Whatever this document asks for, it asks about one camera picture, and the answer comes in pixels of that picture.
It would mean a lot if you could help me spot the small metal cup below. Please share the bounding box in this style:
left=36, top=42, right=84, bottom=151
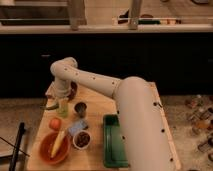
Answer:
left=74, top=102, right=87, bottom=118

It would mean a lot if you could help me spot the green pepper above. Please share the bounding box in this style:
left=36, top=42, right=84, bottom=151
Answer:
left=45, top=103, right=59, bottom=110

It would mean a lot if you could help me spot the orange bowl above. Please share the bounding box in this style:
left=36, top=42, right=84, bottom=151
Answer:
left=39, top=132, right=70, bottom=165

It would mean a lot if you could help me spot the green plastic cup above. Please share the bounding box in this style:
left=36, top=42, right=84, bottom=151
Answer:
left=56, top=103, right=68, bottom=118

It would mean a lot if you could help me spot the white bowl with beans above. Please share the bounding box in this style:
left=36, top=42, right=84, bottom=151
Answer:
left=73, top=130, right=91, bottom=150

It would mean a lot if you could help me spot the black stand pole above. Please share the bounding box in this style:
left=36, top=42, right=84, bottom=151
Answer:
left=9, top=122, right=25, bottom=171

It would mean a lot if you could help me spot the green plastic tray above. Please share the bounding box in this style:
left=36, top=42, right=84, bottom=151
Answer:
left=103, top=114, right=128, bottom=168

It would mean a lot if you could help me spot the blue sponge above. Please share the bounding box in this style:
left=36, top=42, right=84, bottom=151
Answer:
left=68, top=119, right=88, bottom=136

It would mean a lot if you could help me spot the orange fruit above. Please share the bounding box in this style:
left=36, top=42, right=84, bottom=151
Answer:
left=49, top=118, right=61, bottom=131

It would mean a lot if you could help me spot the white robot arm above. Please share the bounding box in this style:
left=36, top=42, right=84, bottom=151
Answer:
left=50, top=57, right=176, bottom=171

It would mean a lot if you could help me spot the dark red bowl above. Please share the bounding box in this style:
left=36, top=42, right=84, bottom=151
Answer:
left=69, top=82, right=78, bottom=100

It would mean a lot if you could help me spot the yellow banana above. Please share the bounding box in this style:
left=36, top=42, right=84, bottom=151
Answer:
left=51, top=131, right=65, bottom=158

